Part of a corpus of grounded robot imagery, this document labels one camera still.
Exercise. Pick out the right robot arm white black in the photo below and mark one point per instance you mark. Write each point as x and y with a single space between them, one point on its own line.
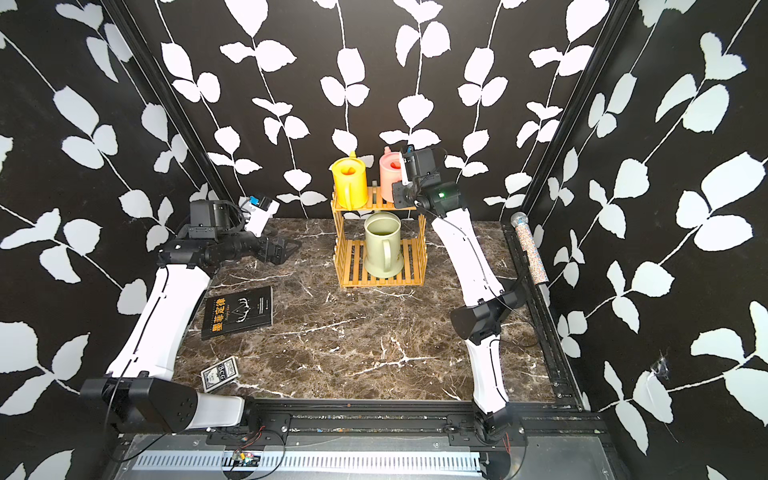
487 300

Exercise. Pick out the white perforated rail strip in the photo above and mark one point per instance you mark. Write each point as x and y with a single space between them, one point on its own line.
398 462

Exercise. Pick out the wooden slatted two-tier shelf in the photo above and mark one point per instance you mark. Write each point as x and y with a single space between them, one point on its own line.
349 253

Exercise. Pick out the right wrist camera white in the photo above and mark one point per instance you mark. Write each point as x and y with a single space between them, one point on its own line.
419 167

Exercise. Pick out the green watering can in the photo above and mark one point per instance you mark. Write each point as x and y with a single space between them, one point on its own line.
383 249

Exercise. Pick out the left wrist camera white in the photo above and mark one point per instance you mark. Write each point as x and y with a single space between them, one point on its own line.
257 210

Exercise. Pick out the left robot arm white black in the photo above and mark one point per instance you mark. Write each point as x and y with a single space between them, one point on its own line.
137 393

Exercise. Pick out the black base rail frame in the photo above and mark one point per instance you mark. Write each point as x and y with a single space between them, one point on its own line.
460 422

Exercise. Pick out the black book yellow title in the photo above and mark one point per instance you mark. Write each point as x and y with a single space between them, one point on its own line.
237 312

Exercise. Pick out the pink watering can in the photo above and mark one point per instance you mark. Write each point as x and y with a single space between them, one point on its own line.
390 172

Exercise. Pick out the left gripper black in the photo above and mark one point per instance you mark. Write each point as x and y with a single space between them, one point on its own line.
268 256

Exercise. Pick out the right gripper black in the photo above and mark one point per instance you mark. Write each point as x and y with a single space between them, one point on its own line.
399 190

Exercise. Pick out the yellow watering can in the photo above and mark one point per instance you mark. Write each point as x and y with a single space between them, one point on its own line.
350 182

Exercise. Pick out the sprinkle-patterned microphone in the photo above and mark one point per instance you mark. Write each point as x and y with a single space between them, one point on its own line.
519 222

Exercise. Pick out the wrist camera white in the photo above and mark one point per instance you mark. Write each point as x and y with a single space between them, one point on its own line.
419 167
257 210

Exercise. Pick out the small green circuit board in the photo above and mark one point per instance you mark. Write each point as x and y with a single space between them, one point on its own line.
245 460

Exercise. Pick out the playing card deck box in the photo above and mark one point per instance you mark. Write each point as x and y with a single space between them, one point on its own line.
219 374

